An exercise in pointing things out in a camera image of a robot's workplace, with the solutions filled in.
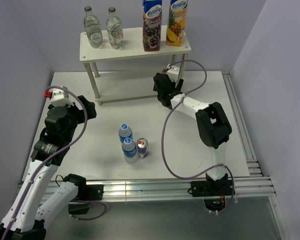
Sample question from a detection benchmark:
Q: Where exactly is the plastic water bottle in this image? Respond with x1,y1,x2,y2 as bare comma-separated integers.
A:
118,123,133,143
121,137,138,164

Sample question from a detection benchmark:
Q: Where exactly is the blue red energy can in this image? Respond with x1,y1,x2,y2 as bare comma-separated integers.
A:
136,138,148,159

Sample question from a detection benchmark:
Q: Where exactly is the purple juice carton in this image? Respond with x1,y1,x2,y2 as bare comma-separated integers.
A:
142,0,163,52

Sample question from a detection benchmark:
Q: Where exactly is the pineapple juice carton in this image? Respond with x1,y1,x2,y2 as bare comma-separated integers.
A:
166,0,188,47

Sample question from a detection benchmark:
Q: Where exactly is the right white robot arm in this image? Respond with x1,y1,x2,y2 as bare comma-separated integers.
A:
153,73,233,195

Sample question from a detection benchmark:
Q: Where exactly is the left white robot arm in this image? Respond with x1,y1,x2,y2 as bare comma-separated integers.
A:
0,95,97,240

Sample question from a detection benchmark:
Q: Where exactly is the white two-tier shelf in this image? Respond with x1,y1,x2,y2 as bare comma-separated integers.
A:
79,27,192,106

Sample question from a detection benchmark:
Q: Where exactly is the right glass water bottle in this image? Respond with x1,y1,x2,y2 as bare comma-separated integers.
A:
106,7,124,50

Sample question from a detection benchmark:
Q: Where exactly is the glass water bottle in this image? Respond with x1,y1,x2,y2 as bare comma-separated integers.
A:
83,6,103,49
106,7,124,50

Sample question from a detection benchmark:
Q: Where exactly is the left glass water bottle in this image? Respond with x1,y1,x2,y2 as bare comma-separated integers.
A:
83,6,103,49

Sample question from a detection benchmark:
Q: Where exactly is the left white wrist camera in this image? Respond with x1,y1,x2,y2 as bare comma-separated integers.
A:
44,86,73,107

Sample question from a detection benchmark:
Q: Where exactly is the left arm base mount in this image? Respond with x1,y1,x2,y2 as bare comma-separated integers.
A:
67,184,104,216

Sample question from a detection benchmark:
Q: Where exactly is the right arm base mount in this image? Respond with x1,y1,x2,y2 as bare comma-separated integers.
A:
187,179,235,198

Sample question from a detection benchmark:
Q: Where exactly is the aluminium frame rail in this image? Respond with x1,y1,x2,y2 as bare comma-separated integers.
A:
17,71,291,240

